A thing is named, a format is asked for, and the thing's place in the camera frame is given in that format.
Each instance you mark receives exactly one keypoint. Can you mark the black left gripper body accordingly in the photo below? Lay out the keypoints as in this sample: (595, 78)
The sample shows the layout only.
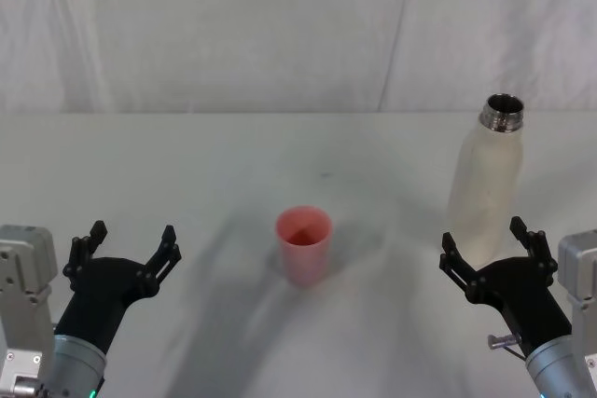
(100, 293)

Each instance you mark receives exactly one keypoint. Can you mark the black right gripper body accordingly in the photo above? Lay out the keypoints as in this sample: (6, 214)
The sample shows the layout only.
(522, 297)

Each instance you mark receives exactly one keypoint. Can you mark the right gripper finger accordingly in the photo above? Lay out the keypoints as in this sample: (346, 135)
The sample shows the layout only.
(454, 260)
(536, 246)

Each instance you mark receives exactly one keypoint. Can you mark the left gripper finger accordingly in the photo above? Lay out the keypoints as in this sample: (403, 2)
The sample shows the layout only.
(161, 260)
(78, 253)

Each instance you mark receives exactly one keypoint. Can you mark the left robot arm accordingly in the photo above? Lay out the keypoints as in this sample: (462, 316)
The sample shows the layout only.
(28, 277)

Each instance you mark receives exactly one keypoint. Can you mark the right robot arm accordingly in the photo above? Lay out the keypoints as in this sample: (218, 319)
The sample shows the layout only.
(576, 277)

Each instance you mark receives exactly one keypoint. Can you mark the cream vacuum bottle steel neck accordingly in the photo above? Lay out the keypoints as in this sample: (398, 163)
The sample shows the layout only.
(487, 179)

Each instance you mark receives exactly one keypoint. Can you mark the pink plastic cup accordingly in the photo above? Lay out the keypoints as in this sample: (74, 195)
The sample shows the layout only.
(303, 249)

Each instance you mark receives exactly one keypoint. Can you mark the white table cloth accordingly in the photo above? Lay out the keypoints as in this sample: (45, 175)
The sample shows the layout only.
(298, 347)

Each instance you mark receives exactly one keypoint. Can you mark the white curtain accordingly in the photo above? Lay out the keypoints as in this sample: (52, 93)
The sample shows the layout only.
(280, 30)

